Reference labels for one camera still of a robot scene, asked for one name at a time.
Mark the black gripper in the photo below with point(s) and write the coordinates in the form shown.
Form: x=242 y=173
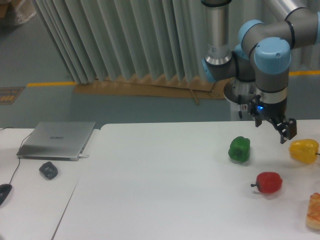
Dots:
x=275 y=114

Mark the yellow bell pepper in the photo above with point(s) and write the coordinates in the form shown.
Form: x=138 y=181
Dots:
x=304 y=150

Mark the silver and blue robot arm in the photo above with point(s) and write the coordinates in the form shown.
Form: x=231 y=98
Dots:
x=263 y=56

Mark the green bell pepper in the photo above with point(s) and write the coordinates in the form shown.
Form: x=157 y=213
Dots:
x=239 y=149

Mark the red bell pepper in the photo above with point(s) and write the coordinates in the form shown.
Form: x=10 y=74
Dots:
x=268 y=182

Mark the toast slice with topping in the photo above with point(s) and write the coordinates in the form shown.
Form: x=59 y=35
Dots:
x=313 y=212

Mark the grey folding partition screen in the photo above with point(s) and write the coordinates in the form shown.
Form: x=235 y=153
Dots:
x=97 y=39

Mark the white usb plug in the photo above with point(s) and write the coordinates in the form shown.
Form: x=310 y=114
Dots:
x=83 y=156

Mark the silver laptop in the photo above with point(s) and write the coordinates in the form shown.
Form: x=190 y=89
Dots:
x=57 y=140

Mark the dark grey small controller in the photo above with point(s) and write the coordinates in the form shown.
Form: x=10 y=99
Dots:
x=49 y=170

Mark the clear plastic bag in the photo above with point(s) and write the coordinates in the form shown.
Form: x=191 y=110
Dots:
x=23 y=11

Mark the black computer mouse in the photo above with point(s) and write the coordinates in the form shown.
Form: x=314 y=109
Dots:
x=5 y=190

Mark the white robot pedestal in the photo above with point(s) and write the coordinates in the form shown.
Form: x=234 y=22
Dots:
x=239 y=93

